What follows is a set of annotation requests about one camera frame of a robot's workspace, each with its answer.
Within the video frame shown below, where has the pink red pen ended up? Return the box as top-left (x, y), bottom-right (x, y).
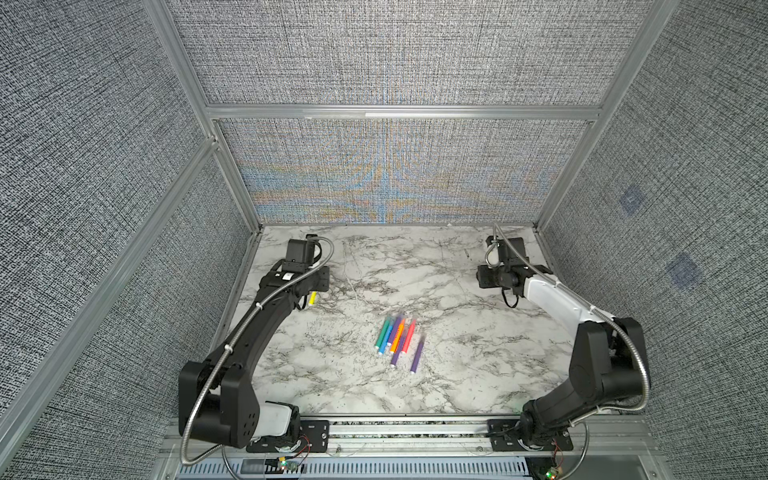
top-left (401, 319), bottom-right (416, 353)

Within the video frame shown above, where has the left steel cable conduit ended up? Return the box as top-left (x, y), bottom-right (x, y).
top-left (179, 235), bottom-right (335, 467)

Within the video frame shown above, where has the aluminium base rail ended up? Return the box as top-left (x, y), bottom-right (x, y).
top-left (150, 414), bottom-right (673, 479)

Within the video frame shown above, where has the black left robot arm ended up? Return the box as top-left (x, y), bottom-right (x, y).
top-left (178, 266), bottom-right (330, 448)

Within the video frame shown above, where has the purple pen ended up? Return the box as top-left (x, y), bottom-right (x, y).
top-left (390, 333), bottom-right (406, 368)
top-left (409, 335), bottom-right (426, 374)

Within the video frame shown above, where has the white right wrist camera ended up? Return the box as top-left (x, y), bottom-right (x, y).
top-left (485, 235), bottom-right (528, 269)

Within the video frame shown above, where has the orange pen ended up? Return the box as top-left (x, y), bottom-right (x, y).
top-left (390, 318), bottom-right (406, 354)

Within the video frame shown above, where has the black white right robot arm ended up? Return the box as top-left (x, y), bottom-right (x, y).
top-left (476, 265), bottom-right (651, 448)

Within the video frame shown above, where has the blue pen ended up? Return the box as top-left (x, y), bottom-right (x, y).
top-left (378, 318), bottom-right (397, 354)

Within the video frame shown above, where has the steel cable conduit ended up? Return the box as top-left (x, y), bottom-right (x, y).
top-left (484, 224), bottom-right (652, 415)
top-left (179, 235), bottom-right (335, 467)

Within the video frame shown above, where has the green pen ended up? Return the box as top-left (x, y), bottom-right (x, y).
top-left (375, 316), bottom-right (392, 351)

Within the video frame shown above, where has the right steel cable conduit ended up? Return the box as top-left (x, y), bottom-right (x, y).
top-left (484, 224), bottom-right (652, 415)

